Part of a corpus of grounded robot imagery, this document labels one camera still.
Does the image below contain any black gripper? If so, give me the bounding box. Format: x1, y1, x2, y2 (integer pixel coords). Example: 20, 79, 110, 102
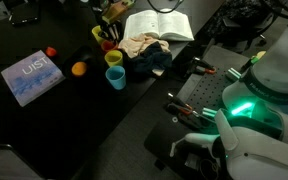
97, 18, 124, 42

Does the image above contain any orange plastic cup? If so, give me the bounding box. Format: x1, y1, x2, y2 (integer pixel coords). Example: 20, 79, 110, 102
100, 39, 119, 54

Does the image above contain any tall yellow plastic cup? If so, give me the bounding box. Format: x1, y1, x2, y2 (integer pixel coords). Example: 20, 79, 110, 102
91, 25, 110, 46

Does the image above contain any short yellow plastic cup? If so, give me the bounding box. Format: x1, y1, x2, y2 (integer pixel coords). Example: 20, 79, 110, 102
104, 49, 124, 68

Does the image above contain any blue plastic cup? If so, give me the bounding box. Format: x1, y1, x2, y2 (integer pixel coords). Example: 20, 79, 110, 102
105, 65, 127, 91

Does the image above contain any beige crumpled cloth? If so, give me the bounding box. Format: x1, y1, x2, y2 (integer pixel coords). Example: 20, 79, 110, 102
118, 33, 172, 59

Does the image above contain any black bowl with orange ball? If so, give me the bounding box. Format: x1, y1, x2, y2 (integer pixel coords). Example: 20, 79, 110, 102
61, 44, 95, 81

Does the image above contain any dark blue crumpled cloth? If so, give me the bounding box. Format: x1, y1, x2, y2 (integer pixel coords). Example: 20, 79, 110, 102
130, 41, 173, 76

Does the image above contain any orange ball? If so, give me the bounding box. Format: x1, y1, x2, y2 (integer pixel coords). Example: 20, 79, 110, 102
71, 61, 88, 78

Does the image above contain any open white book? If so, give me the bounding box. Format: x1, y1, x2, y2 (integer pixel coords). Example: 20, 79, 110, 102
122, 9, 195, 42

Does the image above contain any small red ball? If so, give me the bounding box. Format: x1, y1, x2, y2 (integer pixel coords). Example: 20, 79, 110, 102
45, 46, 58, 58

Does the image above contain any black phone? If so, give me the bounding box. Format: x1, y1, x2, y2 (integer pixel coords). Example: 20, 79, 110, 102
9, 1, 42, 27

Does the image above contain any purple UIST book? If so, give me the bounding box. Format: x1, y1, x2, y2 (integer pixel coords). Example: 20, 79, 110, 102
0, 49, 66, 108

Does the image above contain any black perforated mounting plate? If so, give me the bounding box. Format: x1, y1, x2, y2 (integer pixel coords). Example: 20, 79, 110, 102
143, 44, 252, 180

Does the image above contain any short aluminium extrusion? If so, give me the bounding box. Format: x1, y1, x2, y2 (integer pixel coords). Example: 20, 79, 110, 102
201, 107, 218, 120

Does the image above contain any black office chair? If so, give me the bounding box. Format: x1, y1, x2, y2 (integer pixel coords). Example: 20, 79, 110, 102
202, 0, 287, 54

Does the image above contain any long aluminium extrusion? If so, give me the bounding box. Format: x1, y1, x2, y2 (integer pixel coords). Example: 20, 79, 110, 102
225, 67, 242, 83

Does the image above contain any yellow green small device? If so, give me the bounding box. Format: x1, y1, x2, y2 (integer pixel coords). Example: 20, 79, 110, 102
248, 49, 268, 66

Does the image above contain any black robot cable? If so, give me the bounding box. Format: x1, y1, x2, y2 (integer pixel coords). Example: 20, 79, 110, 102
146, 0, 185, 14

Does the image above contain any black clamp orange handle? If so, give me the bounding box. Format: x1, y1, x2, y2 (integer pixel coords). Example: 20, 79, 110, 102
183, 56, 218, 77

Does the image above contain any black clamp red handle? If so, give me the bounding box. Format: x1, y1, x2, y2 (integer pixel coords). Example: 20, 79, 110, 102
165, 92, 205, 129

